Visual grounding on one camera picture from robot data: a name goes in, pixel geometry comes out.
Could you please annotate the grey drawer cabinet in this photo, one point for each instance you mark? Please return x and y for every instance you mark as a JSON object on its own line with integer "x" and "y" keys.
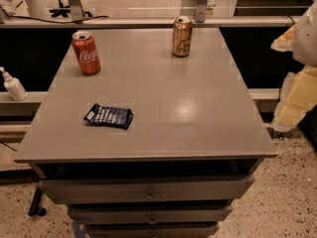
{"x": 192, "y": 148}

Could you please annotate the dark blue snack bar wrapper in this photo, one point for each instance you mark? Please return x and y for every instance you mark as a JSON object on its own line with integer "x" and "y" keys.
{"x": 109, "y": 116}

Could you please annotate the gold soda can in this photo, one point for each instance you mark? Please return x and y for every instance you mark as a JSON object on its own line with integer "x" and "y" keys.
{"x": 181, "y": 37}

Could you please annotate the red Coca-Cola can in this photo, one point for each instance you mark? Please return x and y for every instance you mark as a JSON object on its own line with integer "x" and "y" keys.
{"x": 86, "y": 52}

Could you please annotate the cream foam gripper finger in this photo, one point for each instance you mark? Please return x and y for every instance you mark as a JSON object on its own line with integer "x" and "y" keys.
{"x": 298, "y": 96}
{"x": 284, "y": 43}

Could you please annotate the grey metal frame post right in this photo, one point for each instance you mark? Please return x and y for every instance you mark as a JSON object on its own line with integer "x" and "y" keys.
{"x": 200, "y": 11}

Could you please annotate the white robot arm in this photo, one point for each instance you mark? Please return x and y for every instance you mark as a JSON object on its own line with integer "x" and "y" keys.
{"x": 305, "y": 38}

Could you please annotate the grey metal frame post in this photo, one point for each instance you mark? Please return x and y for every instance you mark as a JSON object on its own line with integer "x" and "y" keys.
{"x": 76, "y": 10}
{"x": 200, "y": 11}

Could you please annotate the white pump bottle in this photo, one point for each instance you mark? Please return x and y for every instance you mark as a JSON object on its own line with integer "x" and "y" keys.
{"x": 13, "y": 86}

